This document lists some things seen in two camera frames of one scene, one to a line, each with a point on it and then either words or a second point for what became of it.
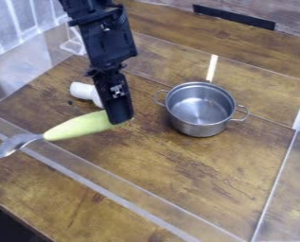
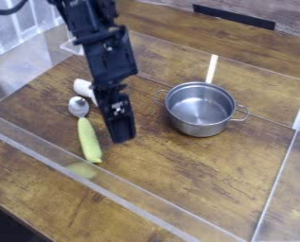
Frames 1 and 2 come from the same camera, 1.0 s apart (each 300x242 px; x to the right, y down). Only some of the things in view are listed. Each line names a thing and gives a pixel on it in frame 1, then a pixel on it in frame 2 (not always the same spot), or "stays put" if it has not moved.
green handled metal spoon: [89, 125] to [79, 107]
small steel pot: [200, 108] stays put
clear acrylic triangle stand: [74, 44] stays put
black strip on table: [233, 17] stays put
